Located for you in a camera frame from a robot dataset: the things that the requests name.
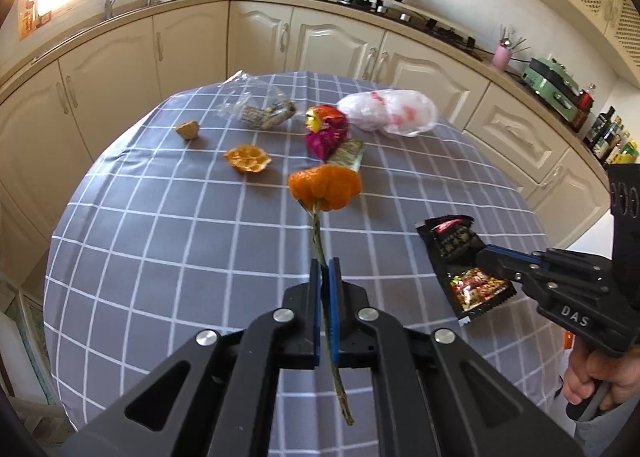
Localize small flat orange peel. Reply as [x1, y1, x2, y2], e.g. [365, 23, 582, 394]
[223, 144, 272, 174]

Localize dark glass bottle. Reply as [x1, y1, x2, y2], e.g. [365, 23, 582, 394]
[587, 107, 618, 154]

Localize yellow green bottle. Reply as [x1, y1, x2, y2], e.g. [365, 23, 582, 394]
[615, 137, 640, 168]

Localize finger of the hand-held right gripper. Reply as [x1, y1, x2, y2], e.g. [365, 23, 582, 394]
[482, 246, 608, 273]
[476, 254, 551, 300]

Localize clear plastic wrapper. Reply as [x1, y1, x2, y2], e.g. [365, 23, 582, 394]
[215, 69, 297, 131]

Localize orange paper decoration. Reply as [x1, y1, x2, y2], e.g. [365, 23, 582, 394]
[19, 0, 53, 40]

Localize large orange peel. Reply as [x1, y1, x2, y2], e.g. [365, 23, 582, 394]
[288, 164, 363, 212]

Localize black gas cooktop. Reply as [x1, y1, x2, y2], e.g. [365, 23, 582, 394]
[307, 0, 483, 58]

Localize black snack wrapper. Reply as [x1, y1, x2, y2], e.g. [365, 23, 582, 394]
[416, 214, 518, 323]

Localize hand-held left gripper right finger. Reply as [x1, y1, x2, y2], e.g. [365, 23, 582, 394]
[327, 259, 583, 457]

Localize green white wrapper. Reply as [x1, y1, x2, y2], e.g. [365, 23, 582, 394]
[327, 138, 366, 172]

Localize red magenta snack wrapper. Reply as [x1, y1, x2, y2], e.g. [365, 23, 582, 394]
[305, 105, 351, 161]

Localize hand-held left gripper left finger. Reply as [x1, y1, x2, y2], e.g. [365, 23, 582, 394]
[60, 259, 323, 457]

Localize grey checked tablecloth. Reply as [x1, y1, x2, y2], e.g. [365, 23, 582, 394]
[42, 71, 568, 457]

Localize green electric cooker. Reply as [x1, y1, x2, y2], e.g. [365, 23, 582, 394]
[522, 57, 581, 120]

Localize cream lower cabinets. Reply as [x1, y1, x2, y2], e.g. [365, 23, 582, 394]
[0, 0, 608, 288]

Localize person's grey clothing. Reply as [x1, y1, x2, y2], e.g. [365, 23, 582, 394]
[572, 399, 640, 457]

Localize white plastic bag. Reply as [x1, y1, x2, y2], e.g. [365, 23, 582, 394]
[336, 88, 438, 138]

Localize person's right hand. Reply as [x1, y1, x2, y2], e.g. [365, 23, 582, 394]
[562, 337, 640, 410]

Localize green plant stalk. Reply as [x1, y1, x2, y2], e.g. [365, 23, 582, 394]
[299, 198, 355, 427]

